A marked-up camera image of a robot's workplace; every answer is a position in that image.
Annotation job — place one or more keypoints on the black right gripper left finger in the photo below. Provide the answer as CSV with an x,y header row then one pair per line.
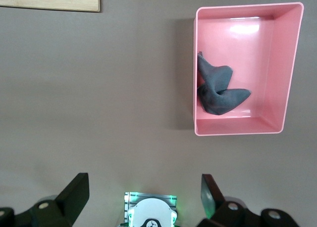
x,y
64,207

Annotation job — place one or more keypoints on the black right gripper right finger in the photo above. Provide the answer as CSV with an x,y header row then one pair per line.
x,y
223,214

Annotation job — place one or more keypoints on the grey and red cloth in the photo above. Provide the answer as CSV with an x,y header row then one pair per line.
x,y
218,95

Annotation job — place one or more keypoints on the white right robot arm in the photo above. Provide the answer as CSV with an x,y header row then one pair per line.
x,y
151,209

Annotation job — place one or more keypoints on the pink plastic bin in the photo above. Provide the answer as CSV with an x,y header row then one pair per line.
x,y
267,63

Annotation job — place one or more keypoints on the wooden cutting board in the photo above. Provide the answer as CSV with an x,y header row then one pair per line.
x,y
49,1

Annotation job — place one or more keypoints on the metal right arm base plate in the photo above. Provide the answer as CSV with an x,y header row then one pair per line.
x,y
148,195

